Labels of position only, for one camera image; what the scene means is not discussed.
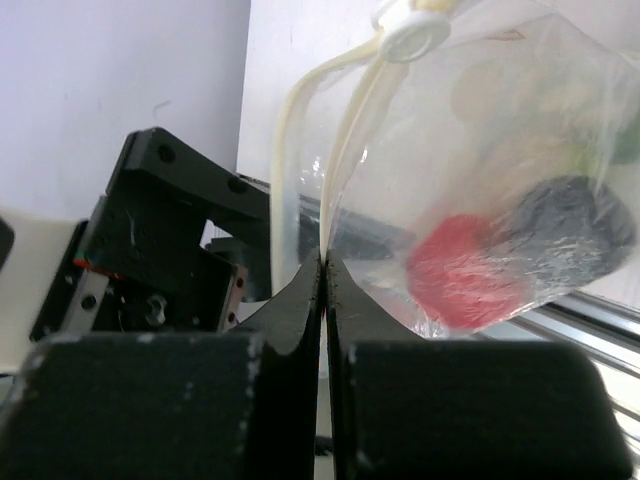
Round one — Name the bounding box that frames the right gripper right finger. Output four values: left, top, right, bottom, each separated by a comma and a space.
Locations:
324, 256, 634, 479

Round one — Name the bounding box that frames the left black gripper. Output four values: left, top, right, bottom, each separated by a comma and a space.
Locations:
29, 127, 271, 341

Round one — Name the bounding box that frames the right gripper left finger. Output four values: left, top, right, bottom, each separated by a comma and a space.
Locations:
1, 253, 321, 479

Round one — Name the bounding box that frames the red tomato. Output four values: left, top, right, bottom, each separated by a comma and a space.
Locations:
406, 214, 528, 331

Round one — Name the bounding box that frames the black round food item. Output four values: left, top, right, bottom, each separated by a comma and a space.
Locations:
500, 175, 638, 301

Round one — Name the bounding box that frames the clear zip top bag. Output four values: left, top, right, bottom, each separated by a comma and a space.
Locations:
270, 1, 639, 337

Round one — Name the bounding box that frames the white daikon radish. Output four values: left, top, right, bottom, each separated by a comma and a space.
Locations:
448, 52, 639, 178

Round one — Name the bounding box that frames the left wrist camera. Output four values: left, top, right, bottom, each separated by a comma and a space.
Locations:
1, 208, 80, 375

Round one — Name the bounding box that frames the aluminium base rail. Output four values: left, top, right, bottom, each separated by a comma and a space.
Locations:
474, 292, 639, 456

